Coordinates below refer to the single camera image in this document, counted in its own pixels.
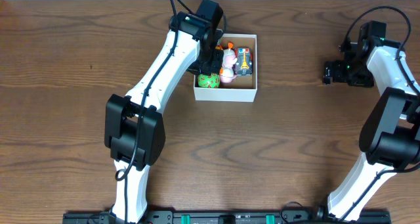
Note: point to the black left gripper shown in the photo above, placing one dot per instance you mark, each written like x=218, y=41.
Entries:
x=213, y=64

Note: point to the green spotted ball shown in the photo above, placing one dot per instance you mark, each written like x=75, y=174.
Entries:
x=211, y=81

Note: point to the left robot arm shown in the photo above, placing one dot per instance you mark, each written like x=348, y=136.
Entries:
x=134, y=129

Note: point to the red grey toy truck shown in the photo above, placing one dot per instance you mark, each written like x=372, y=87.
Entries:
x=244, y=64

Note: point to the black mounting rail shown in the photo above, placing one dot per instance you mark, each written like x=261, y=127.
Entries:
x=169, y=217

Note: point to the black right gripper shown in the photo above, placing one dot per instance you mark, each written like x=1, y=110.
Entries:
x=338, y=75

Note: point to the white pink rubber chicken toy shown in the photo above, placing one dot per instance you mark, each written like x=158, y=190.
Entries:
x=226, y=73

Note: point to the white cardboard box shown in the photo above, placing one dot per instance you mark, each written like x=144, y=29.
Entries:
x=243, y=88

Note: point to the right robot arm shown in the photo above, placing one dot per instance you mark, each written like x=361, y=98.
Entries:
x=389, y=139

